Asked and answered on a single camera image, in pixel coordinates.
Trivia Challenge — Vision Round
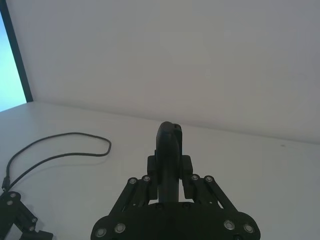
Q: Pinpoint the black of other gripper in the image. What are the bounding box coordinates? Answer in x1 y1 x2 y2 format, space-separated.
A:
0 191 54 240

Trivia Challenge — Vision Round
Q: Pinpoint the dark grey post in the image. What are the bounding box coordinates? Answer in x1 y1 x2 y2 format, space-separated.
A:
0 0 34 104

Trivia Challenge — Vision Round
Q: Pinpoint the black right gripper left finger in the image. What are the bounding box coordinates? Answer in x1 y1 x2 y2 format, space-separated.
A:
107 121 180 216

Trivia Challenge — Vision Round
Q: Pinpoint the white table cloth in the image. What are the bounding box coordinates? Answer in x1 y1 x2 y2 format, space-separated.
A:
0 100 320 240

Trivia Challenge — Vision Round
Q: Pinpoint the thin black cable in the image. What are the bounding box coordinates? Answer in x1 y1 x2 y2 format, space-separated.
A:
1 132 112 192

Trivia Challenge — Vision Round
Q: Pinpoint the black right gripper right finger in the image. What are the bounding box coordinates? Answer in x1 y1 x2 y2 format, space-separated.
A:
174 123 241 213

